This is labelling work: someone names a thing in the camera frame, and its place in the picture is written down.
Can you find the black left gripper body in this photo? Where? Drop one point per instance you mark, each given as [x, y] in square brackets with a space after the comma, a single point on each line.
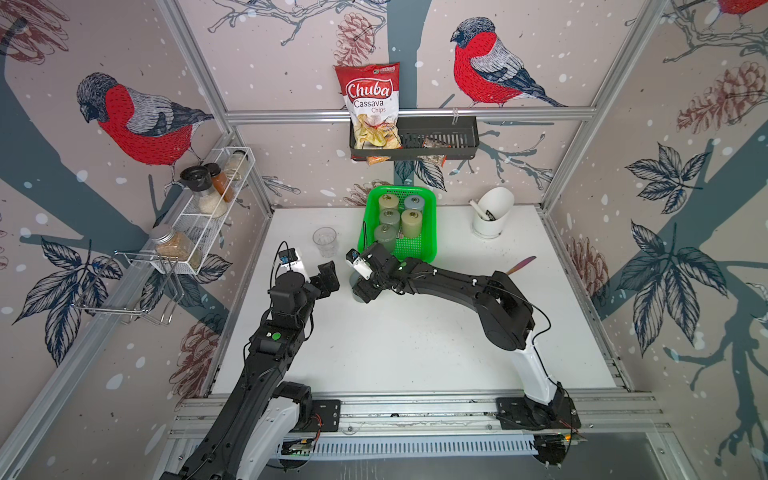
[309, 293]

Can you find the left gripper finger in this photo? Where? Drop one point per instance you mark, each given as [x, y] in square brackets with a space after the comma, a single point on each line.
[329, 284]
[327, 272]

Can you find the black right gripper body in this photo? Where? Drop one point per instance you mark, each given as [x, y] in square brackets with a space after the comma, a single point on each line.
[380, 281]

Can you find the green tea canister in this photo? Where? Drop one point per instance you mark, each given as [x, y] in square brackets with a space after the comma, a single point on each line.
[386, 235]
[390, 217]

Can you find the beige tea canister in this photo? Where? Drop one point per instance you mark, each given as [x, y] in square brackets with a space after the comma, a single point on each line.
[389, 201]
[411, 223]

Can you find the grey-blue tea canister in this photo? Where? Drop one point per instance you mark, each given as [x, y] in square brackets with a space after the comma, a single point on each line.
[358, 298]

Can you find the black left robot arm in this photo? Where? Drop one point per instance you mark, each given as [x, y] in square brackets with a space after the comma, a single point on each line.
[263, 407]

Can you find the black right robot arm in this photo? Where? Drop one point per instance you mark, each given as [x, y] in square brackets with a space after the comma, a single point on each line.
[505, 315]

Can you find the green plastic basket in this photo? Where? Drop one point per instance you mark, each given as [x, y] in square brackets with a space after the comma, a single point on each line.
[425, 246]

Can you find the small snack packet in basket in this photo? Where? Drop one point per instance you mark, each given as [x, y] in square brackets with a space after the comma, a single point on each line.
[431, 143]

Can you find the clear plastic cup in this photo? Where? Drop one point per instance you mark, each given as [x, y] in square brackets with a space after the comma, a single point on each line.
[325, 240]

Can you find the white spoon in holder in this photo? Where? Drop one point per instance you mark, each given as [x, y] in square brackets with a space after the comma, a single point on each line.
[484, 215]

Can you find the white utensil holder cup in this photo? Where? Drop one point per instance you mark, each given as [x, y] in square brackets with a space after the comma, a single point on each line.
[499, 202]

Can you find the purple wooden spatula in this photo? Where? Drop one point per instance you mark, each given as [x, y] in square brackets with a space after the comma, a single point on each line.
[521, 264]

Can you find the orange spice bottle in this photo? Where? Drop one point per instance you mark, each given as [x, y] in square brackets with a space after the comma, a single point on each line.
[220, 182]

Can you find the pale spice jar rear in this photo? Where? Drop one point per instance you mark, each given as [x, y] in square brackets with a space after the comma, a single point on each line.
[236, 166]

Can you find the silver lid spice jar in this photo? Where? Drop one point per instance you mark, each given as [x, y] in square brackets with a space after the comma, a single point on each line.
[170, 243]

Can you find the black lid spice jar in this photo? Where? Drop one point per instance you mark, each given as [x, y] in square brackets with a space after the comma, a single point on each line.
[207, 200]

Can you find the red cassava chips bag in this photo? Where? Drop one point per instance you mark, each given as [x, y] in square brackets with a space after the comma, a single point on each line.
[371, 96]

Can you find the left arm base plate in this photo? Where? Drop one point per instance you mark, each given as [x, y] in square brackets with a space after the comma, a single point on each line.
[324, 416]

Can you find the black wall basket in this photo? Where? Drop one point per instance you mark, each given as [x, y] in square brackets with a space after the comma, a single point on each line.
[461, 133]

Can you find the white wire spice rack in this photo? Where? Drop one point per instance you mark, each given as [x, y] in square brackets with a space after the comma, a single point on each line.
[170, 283]

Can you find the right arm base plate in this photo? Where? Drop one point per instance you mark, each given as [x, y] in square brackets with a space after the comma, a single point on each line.
[521, 413]

